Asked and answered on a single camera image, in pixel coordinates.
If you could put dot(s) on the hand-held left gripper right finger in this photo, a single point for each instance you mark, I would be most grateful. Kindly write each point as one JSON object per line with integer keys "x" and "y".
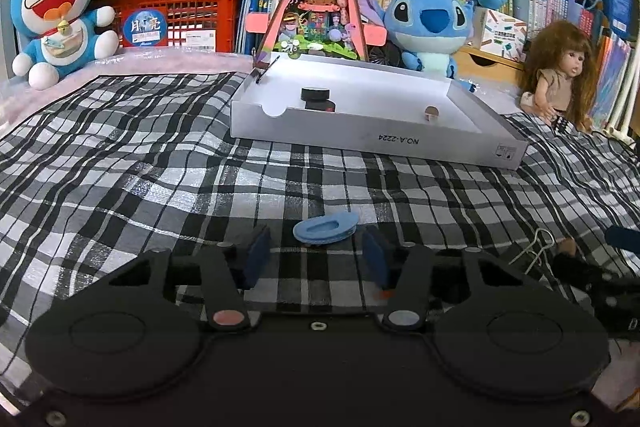
{"x": 375, "y": 257}

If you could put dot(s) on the round blue sticker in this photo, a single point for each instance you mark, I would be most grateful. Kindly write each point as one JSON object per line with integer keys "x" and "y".
{"x": 145, "y": 28}

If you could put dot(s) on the long haired doll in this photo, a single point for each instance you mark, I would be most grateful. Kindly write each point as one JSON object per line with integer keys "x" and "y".
{"x": 565, "y": 57}

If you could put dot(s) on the pink starry cloth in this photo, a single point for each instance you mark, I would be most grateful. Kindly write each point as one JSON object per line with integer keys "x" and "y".
{"x": 150, "y": 59}

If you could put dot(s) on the white cardboard box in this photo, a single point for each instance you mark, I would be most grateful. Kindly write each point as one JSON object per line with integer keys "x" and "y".
{"x": 375, "y": 87}

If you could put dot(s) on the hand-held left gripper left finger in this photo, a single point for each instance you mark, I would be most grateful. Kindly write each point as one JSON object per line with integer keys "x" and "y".
{"x": 257, "y": 257}

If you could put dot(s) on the red plastic crate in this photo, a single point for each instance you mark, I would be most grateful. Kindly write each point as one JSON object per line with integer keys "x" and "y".
{"x": 200, "y": 17}

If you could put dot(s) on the black binder clip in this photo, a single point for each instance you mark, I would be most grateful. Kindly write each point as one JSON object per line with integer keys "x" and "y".
{"x": 539, "y": 233}

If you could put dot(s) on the wooden drawer box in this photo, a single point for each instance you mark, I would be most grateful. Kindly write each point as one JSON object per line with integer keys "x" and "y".
{"x": 480, "y": 62}

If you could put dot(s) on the blue white cat plush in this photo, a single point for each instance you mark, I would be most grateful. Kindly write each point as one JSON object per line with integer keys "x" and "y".
{"x": 55, "y": 7}

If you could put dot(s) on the plain light blue hair clip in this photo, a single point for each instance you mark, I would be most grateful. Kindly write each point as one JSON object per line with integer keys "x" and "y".
{"x": 325, "y": 227}

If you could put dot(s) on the black white plaid cloth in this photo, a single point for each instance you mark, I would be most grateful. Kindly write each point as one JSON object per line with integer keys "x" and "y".
{"x": 150, "y": 182}

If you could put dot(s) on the black round lid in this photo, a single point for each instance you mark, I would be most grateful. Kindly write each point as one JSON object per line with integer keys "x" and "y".
{"x": 316, "y": 93}
{"x": 314, "y": 106}

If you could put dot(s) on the white metal rack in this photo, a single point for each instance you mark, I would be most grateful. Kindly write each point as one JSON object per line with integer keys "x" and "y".
{"x": 634, "y": 57}

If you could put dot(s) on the colourful printed box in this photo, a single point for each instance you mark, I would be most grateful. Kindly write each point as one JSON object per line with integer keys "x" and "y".
{"x": 500, "y": 32}

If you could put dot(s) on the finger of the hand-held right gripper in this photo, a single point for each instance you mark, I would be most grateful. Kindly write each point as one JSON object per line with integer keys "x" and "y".
{"x": 575, "y": 269}
{"x": 622, "y": 237}

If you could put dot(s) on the blue alien plush toy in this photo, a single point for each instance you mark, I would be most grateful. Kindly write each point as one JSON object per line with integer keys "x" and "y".
{"x": 430, "y": 17}

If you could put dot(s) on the small brown fuzzy toy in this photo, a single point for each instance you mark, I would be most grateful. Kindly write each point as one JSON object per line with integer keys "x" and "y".
{"x": 567, "y": 248}

